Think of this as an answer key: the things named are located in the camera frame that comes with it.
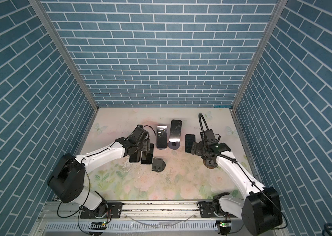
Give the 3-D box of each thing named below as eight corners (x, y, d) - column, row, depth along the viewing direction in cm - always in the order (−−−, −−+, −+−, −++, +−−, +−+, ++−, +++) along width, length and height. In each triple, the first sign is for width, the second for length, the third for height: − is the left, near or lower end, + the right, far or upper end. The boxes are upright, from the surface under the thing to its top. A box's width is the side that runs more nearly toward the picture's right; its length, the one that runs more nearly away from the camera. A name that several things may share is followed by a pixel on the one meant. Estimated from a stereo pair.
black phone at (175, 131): (169, 146, 101) (169, 133, 89) (171, 132, 108) (171, 119, 97) (179, 147, 100) (180, 134, 89) (180, 133, 108) (182, 120, 96)
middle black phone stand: (152, 173, 88) (151, 169, 84) (153, 161, 93) (152, 157, 89) (164, 173, 88) (164, 169, 84) (165, 161, 93) (165, 157, 89)
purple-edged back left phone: (156, 150, 99) (155, 139, 89) (158, 136, 106) (156, 125, 96) (167, 150, 99) (166, 139, 89) (167, 136, 106) (167, 125, 96)
